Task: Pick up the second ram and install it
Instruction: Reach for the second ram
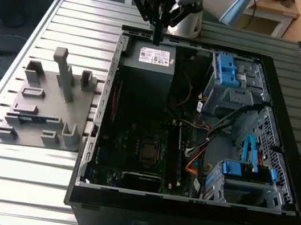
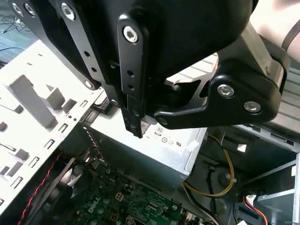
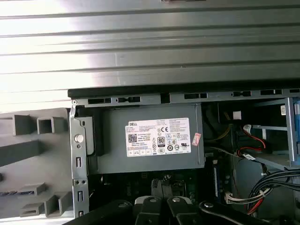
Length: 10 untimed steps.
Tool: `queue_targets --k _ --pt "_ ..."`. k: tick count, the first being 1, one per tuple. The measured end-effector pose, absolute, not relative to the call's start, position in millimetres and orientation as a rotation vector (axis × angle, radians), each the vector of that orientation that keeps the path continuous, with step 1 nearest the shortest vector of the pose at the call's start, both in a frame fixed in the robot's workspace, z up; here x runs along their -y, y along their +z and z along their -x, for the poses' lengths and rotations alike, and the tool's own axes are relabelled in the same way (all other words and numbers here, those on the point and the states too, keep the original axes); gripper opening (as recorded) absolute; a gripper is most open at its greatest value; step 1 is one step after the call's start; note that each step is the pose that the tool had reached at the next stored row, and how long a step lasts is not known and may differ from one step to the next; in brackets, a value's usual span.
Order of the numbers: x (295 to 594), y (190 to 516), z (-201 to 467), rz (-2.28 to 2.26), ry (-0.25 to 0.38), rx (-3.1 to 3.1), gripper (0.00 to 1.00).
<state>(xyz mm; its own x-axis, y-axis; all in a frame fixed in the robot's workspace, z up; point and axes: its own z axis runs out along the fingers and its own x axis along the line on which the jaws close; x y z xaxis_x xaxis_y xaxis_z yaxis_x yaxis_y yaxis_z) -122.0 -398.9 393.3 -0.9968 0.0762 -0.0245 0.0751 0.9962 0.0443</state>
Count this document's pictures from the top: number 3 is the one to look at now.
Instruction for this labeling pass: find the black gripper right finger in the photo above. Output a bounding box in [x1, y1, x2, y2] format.
[166, 196, 274, 225]

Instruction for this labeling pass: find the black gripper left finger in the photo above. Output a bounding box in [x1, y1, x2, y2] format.
[62, 195, 166, 225]

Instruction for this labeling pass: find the blue RAM stick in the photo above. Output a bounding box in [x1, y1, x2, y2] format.
[212, 161, 221, 199]

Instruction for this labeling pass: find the grey power supply white label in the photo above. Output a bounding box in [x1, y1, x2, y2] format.
[87, 104, 206, 175]

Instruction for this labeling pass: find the black open PC case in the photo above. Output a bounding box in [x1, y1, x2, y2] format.
[67, 87, 300, 225]

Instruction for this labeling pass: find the grey plastic parts rack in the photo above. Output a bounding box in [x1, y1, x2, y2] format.
[0, 107, 76, 220]

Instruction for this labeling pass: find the grey metal disk cage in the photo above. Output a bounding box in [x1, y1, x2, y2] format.
[253, 96, 300, 171]

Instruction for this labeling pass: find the blue plastic disk carrier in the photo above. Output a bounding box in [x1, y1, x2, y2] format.
[292, 98, 300, 162]

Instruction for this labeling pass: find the black white wires white plug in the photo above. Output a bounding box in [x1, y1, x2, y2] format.
[224, 187, 267, 206]

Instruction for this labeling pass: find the thick black cable bundle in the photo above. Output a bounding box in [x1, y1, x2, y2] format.
[246, 169, 300, 215]

